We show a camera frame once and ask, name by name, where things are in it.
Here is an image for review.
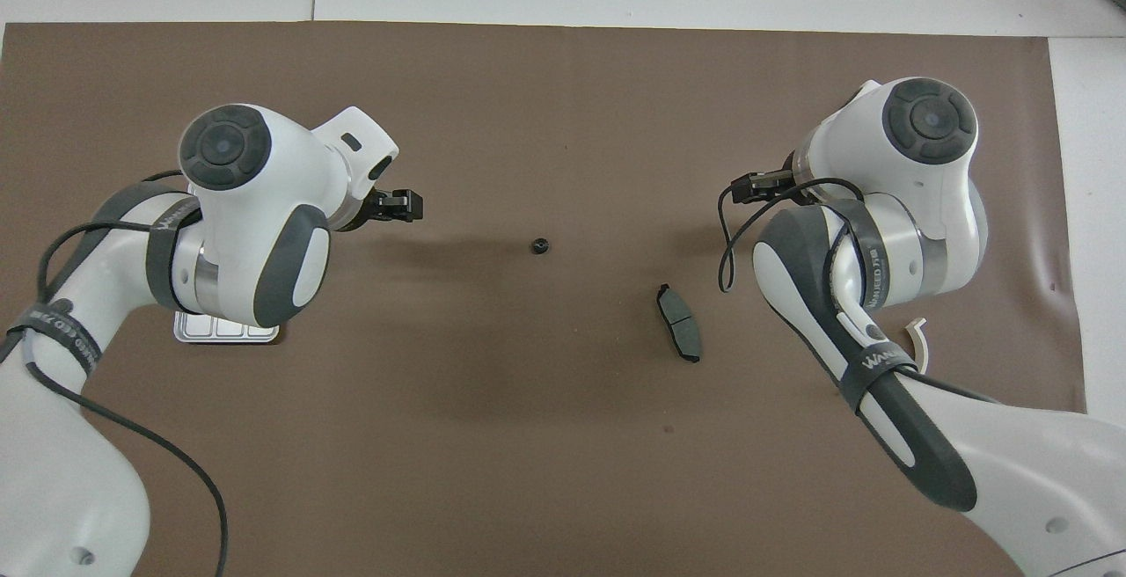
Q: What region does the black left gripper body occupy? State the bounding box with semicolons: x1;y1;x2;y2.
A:
346;188;394;231

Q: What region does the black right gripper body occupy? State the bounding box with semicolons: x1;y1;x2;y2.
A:
731;169;798;203

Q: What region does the silver metal tray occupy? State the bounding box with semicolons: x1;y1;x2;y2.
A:
173;309;281;346

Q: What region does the dark grey brake pad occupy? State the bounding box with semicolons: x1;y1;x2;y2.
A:
656;283;703;364

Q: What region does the brown table mat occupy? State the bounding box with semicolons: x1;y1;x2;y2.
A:
0;21;1108;577

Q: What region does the white curved plastic bracket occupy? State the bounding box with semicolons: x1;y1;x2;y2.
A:
904;318;934;369

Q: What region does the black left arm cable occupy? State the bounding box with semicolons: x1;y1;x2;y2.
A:
0;171;230;577

